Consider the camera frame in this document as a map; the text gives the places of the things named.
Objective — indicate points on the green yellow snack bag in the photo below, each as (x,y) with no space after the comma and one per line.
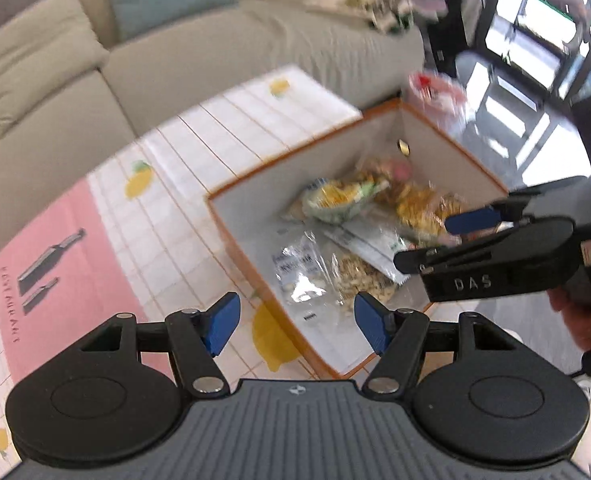
(340,200)

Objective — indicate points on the orange edged white storage box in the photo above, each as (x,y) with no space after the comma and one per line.
(440,145)

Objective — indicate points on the tan pillow with pink trim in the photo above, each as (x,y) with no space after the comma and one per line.
(93,5)

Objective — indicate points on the clear bag of white balls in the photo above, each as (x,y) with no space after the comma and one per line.
(300,270)

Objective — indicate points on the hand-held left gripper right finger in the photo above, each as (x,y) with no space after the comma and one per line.
(371,321)

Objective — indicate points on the beige ribbed pillow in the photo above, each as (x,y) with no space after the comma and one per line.
(30,60)

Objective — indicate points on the orange snack bag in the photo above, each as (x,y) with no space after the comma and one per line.
(425,210)

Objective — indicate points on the red white plastic bag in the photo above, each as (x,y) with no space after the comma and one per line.
(438,95)

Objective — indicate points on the clear bag of nuts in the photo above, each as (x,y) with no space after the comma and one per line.
(363,280)

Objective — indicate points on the pink snack packet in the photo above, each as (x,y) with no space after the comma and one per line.
(390,167)

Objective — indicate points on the person's right hand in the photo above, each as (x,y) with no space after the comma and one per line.
(575,320)

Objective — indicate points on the beige fabric sofa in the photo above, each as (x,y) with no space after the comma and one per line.
(225,60)

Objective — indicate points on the white snack packet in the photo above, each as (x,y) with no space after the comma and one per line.
(370,250)

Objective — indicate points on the black framed glass door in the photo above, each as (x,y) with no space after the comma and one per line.
(490,0)

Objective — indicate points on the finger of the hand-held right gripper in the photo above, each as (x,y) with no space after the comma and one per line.
(475,255)
(475,220)

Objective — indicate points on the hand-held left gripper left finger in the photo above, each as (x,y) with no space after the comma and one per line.
(224,322)

